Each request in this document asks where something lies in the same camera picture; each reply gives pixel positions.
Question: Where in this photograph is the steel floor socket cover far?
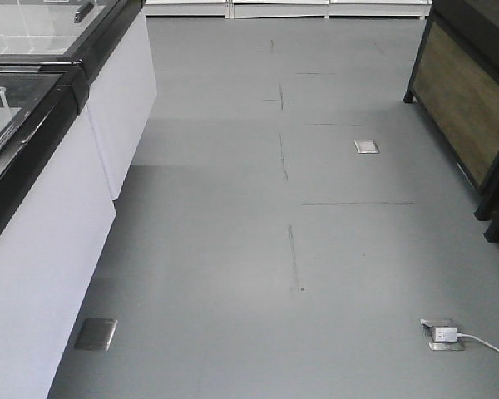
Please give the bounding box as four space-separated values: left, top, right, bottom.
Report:
354 140 379 154

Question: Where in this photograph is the steel floor socket cover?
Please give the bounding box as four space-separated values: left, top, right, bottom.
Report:
354 140 379 154
74 318 117 352

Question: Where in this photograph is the near white chest freezer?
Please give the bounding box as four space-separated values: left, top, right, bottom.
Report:
0 70 116 398

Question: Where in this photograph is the white chest freezer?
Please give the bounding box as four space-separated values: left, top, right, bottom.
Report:
0 70 116 398
0 1 157 200

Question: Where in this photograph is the steel floor socket cover left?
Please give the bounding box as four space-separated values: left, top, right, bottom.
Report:
74 318 117 352

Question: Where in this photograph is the white supermarket shelving unit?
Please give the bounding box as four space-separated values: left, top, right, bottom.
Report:
145 0 432 19

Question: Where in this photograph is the far white chest freezer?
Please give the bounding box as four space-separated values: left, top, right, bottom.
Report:
0 1 157 200

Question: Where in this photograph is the white power plug adapter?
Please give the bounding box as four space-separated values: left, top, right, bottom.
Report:
429 326 458 343

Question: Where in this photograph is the wood-panel black display stand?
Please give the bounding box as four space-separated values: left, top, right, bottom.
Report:
403 1 499 220

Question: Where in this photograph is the open floor socket box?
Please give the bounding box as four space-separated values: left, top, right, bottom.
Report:
419 318 465 352

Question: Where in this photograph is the white power cable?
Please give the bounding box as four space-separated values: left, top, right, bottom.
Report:
456 332 499 364

